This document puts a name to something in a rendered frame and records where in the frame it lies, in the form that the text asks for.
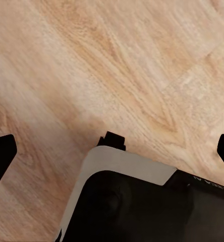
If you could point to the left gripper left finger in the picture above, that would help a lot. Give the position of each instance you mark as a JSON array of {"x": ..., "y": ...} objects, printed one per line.
[{"x": 8, "y": 150}]

